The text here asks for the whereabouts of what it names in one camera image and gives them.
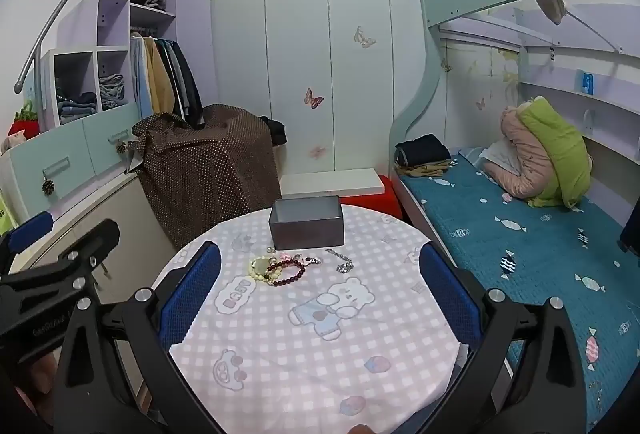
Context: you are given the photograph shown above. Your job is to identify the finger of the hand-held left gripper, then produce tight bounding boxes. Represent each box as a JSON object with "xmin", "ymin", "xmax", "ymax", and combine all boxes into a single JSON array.
[
  {"xmin": 0, "ymin": 219, "xmax": 122, "ymax": 309},
  {"xmin": 0, "ymin": 212, "xmax": 55, "ymax": 265}
]

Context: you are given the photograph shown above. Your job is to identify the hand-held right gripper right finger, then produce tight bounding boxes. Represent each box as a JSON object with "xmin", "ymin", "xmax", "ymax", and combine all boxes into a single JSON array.
[{"xmin": 419, "ymin": 244, "xmax": 588, "ymax": 434}]

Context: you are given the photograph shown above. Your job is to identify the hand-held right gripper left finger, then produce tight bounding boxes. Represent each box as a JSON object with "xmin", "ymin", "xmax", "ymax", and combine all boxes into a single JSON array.
[{"xmin": 52, "ymin": 241, "xmax": 223, "ymax": 434}]

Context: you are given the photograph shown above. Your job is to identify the silver chain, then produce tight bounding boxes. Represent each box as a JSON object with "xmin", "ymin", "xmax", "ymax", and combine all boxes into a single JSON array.
[{"xmin": 325, "ymin": 248, "xmax": 353, "ymax": 275}]

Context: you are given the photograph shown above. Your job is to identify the dark red bead bracelet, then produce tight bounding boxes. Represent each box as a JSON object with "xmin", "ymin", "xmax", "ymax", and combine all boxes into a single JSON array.
[{"xmin": 265, "ymin": 255, "xmax": 307, "ymax": 287}]

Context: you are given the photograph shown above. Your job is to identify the pink hair clip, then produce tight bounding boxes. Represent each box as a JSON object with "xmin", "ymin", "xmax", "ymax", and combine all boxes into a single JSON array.
[{"xmin": 280, "ymin": 253, "xmax": 321, "ymax": 267}]

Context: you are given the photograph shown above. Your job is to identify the grey rectangular box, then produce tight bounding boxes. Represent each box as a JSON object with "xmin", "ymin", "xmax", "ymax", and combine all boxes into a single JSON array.
[{"xmin": 268, "ymin": 195, "xmax": 346, "ymax": 251}]

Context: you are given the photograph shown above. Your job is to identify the person's left hand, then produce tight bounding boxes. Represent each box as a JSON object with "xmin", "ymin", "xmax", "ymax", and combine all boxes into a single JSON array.
[{"xmin": 27, "ymin": 353, "xmax": 58, "ymax": 395}]

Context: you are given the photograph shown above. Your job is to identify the beige cabinet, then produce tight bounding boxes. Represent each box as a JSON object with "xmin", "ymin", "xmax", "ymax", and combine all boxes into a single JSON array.
[{"xmin": 0, "ymin": 174, "xmax": 176, "ymax": 275}]

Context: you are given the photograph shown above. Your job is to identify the blue patterned bed sheet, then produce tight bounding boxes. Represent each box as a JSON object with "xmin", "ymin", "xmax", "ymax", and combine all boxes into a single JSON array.
[{"xmin": 400, "ymin": 146, "xmax": 640, "ymax": 430}]

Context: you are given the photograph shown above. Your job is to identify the pink plush toy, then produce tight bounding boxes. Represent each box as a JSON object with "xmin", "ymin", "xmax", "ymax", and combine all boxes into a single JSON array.
[{"xmin": 0, "ymin": 134, "xmax": 27, "ymax": 155}]

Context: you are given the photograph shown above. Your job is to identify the teal drawers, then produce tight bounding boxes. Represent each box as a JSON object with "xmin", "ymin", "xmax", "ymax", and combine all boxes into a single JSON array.
[{"xmin": 10, "ymin": 106, "xmax": 141, "ymax": 215}]

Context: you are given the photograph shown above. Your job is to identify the red plush toy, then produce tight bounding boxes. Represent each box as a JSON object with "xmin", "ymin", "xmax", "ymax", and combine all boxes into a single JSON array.
[{"xmin": 10, "ymin": 101, "xmax": 41, "ymax": 139}]

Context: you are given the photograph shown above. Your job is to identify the red stool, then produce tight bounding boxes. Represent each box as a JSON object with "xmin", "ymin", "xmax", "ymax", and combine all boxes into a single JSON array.
[{"xmin": 340, "ymin": 174, "xmax": 403, "ymax": 221}]

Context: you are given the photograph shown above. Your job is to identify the folded blue jeans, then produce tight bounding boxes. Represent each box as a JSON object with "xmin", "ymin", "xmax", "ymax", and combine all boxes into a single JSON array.
[{"xmin": 56, "ymin": 91, "xmax": 98, "ymax": 125}]

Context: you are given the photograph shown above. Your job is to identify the tan folded clothes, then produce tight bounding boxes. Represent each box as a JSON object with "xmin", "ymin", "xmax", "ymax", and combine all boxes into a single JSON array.
[{"xmin": 397, "ymin": 159, "xmax": 453, "ymax": 179}]

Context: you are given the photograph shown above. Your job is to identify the brown dotted cloth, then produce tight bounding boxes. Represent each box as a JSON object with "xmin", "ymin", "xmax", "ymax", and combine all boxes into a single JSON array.
[{"xmin": 131, "ymin": 104, "xmax": 282, "ymax": 249}]

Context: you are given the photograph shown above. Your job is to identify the folded grey clothes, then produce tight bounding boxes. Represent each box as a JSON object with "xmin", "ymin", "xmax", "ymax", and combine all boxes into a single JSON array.
[{"xmin": 99, "ymin": 74, "xmax": 126, "ymax": 109}]

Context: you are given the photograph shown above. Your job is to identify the white folded cloth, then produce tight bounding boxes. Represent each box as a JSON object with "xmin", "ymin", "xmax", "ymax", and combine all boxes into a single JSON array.
[{"xmin": 480, "ymin": 139, "xmax": 521, "ymax": 175}]

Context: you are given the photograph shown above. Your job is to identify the dark folded clothes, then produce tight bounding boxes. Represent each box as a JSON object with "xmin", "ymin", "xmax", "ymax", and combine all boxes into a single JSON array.
[{"xmin": 395, "ymin": 134, "xmax": 452, "ymax": 167}]

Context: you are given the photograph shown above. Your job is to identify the pink padded jacket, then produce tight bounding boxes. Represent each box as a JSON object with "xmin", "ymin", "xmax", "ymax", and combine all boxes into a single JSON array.
[{"xmin": 482, "ymin": 101, "xmax": 551, "ymax": 199}]

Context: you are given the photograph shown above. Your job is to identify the light blue hanging shirt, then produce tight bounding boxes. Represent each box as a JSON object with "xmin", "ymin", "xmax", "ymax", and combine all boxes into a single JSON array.
[{"xmin": 129, "ymin": 36, "xmax": 153, "ymax": 119}]

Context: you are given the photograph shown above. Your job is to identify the white board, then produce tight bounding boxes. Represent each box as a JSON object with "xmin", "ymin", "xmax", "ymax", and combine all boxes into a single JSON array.
[{"xmin": 280, "ymin": 168, "xmax": 385, "ymax": 197}]

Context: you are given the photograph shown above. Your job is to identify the yellow hanging garment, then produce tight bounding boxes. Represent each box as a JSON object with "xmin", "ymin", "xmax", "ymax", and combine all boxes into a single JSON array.
[{"xmin": 145, "ymin": 36, "xmax": 177, "ymax": 115}]

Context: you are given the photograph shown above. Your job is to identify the dark hanging jackets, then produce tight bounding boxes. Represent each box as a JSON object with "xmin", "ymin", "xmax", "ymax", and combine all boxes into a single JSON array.
[{"xmin": 160, "ymin": 38, "xmax": 205, "ymax": 129}]

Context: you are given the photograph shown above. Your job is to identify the black garment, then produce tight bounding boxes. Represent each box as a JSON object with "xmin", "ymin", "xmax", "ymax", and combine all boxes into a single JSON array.
[{"xmin": 260, "ymin": 115, "xmax": 287, "ymax": 147}]

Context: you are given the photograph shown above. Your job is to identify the green padded jacket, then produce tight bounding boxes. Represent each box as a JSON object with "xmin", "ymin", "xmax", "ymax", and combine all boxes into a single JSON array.
[{"xmin": 517, "ymin": 96, "xmax": 593, "ymax": 209}]

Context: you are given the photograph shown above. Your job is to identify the purple shelf unit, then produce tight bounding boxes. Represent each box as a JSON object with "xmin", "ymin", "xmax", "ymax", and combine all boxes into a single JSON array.
[{"xmin": 40, "ymin": 0, "xmax": 181, "ymax": 135}]

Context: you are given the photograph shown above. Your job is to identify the white wardrobe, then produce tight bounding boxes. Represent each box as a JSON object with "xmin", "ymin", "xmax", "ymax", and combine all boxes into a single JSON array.
[{"xmin": 210, "ymin": 0, "xmax": 441, "ymax": 175}]

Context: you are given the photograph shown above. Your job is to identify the hanging beige cloth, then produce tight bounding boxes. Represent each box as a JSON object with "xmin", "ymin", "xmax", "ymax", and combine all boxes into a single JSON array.
[{"xmin": 535, "ymin": 0, "xmax": 568, "ymax": 25}]

